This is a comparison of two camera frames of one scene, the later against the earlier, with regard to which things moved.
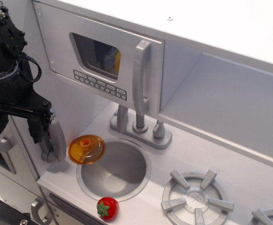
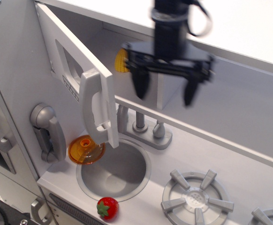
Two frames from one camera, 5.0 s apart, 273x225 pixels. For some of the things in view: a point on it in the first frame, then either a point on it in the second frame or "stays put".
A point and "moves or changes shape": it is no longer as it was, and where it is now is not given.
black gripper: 26,102 → 196,64
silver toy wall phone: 53,149 stays put
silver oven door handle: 34,208 stays put
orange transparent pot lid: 87,149 stays put
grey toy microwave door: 99,55 → 70,58
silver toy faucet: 155,135 stays put
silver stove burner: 194,198 stays put
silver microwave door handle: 142,53 moves or changes shape
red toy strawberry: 107,208 stays put
